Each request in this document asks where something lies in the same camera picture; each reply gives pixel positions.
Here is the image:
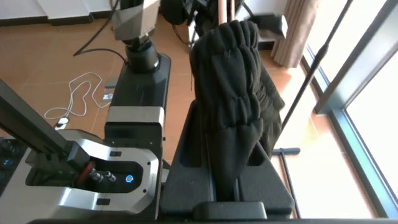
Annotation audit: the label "window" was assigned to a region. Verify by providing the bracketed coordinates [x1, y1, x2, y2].
[300, 0, 398, 218]

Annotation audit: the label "black clothes rack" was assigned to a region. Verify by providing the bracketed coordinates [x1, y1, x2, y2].
[272, 0, 354, 218]

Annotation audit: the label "black shorts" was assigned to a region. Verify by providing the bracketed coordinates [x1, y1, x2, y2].
[189, 20, 286, 202]

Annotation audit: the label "pink clothes hanger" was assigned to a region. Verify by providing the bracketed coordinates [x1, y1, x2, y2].
[217, 0, 236, 25]

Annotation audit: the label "brown curtain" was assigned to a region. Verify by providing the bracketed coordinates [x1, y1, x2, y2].
[272, 0, 321, 68]

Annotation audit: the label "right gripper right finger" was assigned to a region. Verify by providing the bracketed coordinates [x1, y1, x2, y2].
[238, 141, 295, 219]

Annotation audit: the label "white cable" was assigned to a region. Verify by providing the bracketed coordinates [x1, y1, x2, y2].
[44, 72, 112, 131]

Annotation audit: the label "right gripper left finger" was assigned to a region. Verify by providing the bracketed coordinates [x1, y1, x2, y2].
[160, 101, 216, 219]

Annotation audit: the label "black cable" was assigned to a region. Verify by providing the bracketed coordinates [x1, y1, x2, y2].
[73, 0, 129, 65]

